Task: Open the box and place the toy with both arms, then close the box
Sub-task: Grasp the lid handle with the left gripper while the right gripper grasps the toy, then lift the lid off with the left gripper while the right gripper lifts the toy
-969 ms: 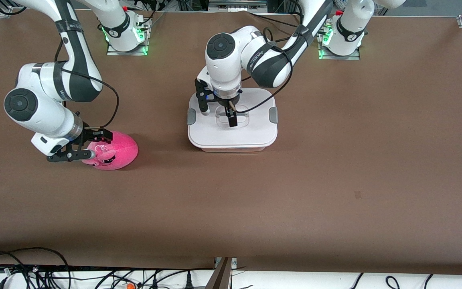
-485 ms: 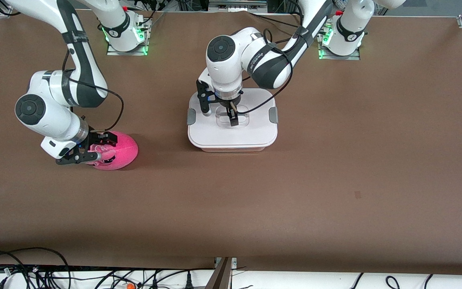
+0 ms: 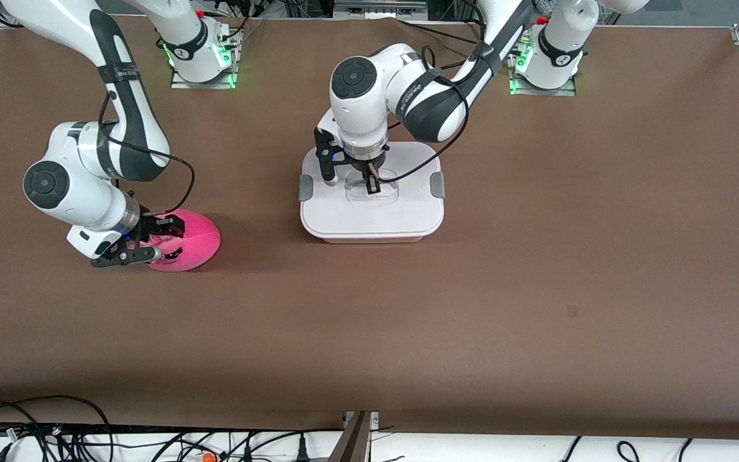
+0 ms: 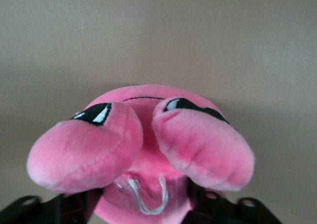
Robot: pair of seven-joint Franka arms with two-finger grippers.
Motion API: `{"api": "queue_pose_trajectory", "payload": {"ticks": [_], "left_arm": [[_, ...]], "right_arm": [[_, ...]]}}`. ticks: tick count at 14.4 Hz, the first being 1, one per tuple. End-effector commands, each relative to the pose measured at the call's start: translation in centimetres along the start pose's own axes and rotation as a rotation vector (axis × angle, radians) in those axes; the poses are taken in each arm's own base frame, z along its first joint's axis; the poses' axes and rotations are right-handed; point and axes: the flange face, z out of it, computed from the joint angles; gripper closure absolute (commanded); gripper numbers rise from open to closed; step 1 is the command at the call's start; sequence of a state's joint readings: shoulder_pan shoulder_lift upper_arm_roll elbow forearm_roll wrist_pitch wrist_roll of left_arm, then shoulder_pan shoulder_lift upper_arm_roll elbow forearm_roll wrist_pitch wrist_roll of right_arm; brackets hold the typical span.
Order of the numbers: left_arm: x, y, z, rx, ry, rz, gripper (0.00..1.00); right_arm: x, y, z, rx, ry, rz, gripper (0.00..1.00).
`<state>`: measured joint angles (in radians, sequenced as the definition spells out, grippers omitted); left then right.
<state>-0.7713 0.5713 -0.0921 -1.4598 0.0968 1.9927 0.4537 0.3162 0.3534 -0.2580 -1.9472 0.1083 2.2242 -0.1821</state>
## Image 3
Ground aluminium frame profile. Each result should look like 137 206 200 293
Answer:
328 411 373 462

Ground white box lid grey clips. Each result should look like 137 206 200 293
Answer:
298 141 446 237

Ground pink translucent plastic box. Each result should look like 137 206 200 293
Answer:
318 231 427 244

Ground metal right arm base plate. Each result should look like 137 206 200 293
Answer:
171 69 238 90

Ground grey background equipment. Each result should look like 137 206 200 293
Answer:
334 0 428 20

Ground black cable across table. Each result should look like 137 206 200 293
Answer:
402 18 482 47

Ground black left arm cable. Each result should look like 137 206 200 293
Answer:
373 44 473 187

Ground pink round plush toy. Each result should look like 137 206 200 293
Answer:
144 209 221 273

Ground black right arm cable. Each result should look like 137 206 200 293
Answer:
97 90 196 220

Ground black looping cable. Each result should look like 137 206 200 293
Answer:
0 395 115 462

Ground brown table cover sheet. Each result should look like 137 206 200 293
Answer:
0 13 739 442

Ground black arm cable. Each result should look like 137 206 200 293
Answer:
97 90 196 220
373 44 473 187

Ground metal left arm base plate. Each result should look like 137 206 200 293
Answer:
509 78 577 98

